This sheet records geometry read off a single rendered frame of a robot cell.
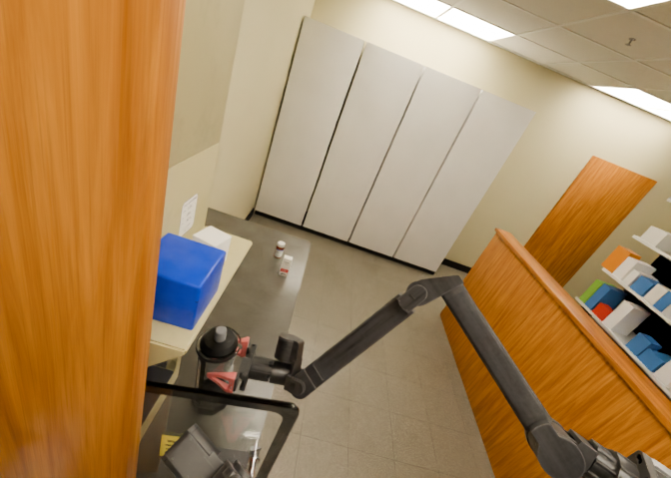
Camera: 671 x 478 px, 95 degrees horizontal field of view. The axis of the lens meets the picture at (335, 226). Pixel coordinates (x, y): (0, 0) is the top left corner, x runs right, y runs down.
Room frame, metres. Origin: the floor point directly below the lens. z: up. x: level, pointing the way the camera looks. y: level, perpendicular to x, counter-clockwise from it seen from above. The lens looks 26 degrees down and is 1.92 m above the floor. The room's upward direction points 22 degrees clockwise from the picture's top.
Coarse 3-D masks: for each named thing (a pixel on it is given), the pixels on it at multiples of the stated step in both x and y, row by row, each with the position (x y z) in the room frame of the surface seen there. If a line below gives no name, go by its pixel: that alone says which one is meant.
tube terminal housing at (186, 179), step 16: (192, 160) 0.47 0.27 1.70; (208, 160) 0.54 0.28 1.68; (176, 176) 0.42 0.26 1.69; (192, 176) 0.48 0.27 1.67; (208, 176) 0.56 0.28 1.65; (176, 192) 0.43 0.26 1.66; (192, 192) 0.49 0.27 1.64; (208, 192) 0.57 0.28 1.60; (176, 208) 0.44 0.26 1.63; (176, 224) 0.45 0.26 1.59; (176, 368) 0.56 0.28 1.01
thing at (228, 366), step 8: (232, 328) 0.59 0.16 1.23; (200, 336) 0.53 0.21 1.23; (240, 344) 0.55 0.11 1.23; (200, 352) 0.49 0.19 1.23; (232, 352) 0.52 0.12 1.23; (216, 360) 0.48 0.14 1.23; (232, 360) 0.52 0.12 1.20; (208, 368) 0.49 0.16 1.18; (216, 368) 0.49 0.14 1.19; (224, 368) 0.50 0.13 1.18; (232, 368) 0.53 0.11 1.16; (208, 384) 0.49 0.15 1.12; (216, 384) 0.49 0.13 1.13
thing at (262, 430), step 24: (168, 384) 0.30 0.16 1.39; (144, 408) 0.29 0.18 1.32; (168, 408) 0.30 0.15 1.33; (192, 408) 0.30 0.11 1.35; (216, 408) 0.31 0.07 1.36; (240, 408) 0.32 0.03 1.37; (264, 408) 0.33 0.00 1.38; (288, 408) 0.34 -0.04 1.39; (144, 432) 0.29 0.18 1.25; (168, 432) 0.30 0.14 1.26; (216, 432) 0.32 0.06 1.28; (240, 432) 0.33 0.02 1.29; (264, 432) 0.34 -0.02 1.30; (288, 432) 0.34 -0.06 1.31; (144, 456) 0.29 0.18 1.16; (264, 456) 0.34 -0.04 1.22
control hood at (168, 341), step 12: (204, 228) 0.58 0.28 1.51; (240, 240) 0.58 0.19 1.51; (228, 252) 0.53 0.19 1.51; (240, 252) 0.54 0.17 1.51; (228, 264) 0.49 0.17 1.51; (228, 276) 0.46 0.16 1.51; (216, 300) 0.39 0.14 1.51; (204, 312) 0.36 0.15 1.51; (156, 324) 0.31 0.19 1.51; (168, 324) 0.31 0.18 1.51; (156, 336) 0.29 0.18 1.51; (168, 336) 0.29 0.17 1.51; (180, 336) 0.30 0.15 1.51; (192, 336) 0.31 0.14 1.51; (156, 348) 0.28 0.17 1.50; (168, 348) 0.28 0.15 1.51; (180, 348) 0.29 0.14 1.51; (156, 360) 0.28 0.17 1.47
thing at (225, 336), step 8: (216, 328) 0.53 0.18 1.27; (224, 328) 0.54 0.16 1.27; (208, 336) 0.53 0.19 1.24; (216, 336) 0.52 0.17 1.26; (224, 336) 0.53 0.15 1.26; (232, 336) 0.55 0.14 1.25; (200, 344) 0.51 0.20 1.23; (208, 344) 0.50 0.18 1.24; (216, 344) 0.51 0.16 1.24; (224, 344) 0.52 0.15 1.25; (232, 344) 0.53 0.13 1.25; (208, 352) 0.49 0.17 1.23; (216, 352) 0.50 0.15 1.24; (224, 352) 0.50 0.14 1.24
